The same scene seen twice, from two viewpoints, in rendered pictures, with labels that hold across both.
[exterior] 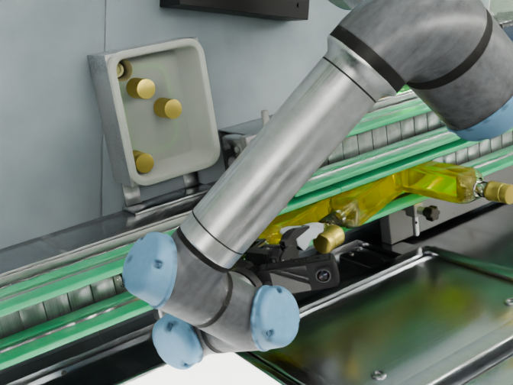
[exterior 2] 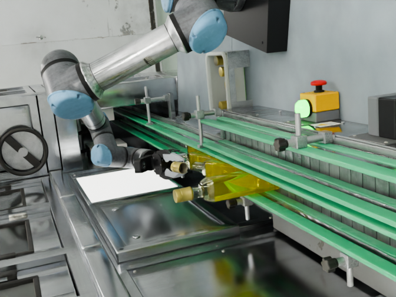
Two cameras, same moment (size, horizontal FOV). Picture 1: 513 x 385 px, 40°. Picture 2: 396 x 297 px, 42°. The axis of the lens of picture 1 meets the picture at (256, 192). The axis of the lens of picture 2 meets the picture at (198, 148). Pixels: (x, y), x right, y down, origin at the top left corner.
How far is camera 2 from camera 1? 2.19 m
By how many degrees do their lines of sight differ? 98
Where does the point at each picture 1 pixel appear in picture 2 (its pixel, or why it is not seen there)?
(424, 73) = not seen: hidden behind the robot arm
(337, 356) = (139, 204)
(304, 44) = (294, 69)
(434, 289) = (175, 223)
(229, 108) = (263, 96)
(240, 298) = (95, 141)
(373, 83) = not seen: hidden behind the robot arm
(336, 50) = not seen: hidden behind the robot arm
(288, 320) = (95, 157)
